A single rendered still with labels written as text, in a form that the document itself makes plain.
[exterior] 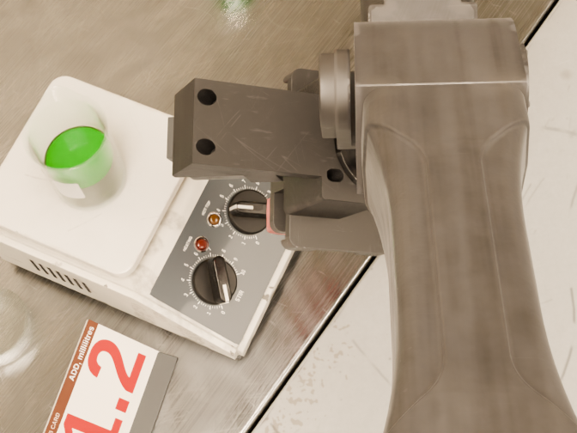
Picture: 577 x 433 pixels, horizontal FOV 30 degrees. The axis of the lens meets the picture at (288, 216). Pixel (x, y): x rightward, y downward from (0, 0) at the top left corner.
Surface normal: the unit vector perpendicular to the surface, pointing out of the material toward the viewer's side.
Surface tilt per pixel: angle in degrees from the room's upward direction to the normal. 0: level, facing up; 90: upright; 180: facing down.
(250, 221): 30
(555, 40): 0
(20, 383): 0
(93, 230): 0
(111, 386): 40
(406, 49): 24
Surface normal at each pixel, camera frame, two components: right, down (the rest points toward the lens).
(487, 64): -0.06, -0.73
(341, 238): 0.39, -0.14
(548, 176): -0.07, -0.39
